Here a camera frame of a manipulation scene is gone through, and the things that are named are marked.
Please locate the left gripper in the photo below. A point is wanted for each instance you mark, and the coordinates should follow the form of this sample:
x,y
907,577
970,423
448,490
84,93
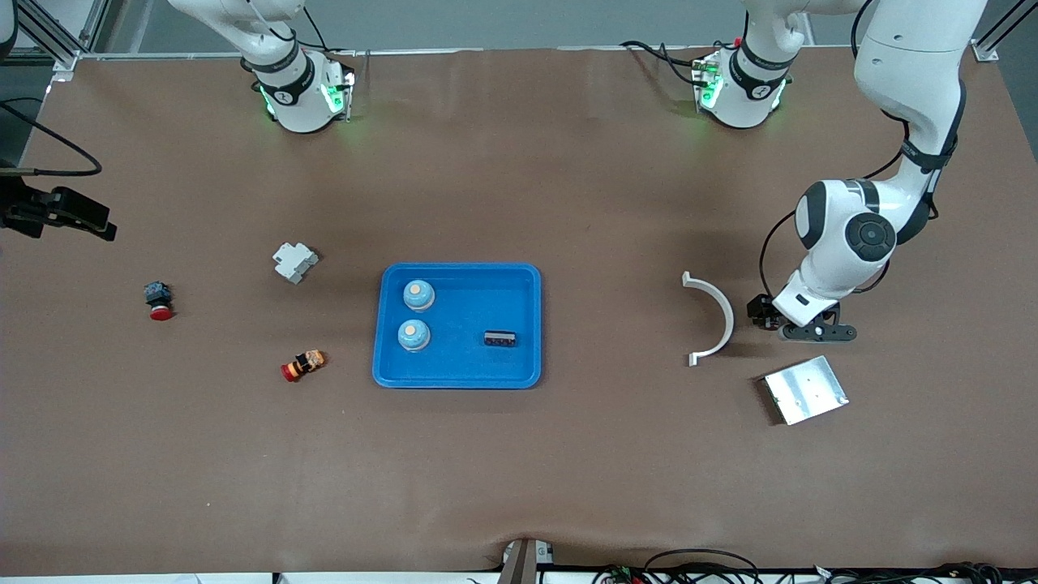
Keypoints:
x,y
761,311

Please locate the blue desk bell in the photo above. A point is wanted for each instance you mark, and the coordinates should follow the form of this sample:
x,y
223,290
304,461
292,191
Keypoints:
x,y
418,295
413,334

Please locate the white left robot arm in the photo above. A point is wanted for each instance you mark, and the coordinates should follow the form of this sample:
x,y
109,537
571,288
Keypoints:
x,y
908,49

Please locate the blue plastic tray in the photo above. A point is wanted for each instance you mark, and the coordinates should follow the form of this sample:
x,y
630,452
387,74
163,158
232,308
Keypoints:
x,y
462,365

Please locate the silver metal plate box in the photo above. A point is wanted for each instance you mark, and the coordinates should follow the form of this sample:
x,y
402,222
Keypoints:
x,y
807,389

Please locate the red mushroom button black base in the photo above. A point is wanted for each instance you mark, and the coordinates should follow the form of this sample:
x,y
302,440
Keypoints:
x,y
159,302

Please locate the white circuit breaker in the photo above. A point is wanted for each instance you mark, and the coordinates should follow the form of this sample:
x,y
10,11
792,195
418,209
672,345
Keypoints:
x,y
293,262

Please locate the red yellow emergency stop button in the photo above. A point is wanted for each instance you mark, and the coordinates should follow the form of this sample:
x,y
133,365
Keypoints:
x,y
304,365

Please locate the white curved plastic bracket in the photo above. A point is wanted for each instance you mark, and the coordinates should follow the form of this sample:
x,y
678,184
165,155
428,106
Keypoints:
x,y
728,320

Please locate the aluminium frame profile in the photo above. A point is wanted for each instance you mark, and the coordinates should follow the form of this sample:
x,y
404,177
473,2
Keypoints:
x,y
985,50
66,63

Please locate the metal post bracket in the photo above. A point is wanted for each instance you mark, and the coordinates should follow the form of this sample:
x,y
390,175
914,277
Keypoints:
x,y
525,564

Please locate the silver table edge rail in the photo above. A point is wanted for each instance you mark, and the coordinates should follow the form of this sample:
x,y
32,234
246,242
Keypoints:
x,y
486,50

